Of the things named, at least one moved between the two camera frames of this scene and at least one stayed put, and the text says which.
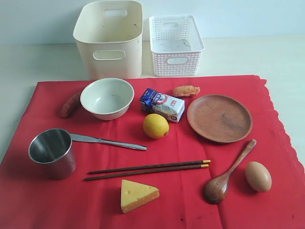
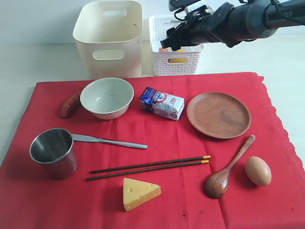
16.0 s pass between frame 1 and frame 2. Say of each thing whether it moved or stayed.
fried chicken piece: moved
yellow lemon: moved
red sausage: stayed
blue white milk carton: stayed
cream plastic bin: stayed
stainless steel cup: stayed
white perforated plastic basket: stayed
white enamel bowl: stayed
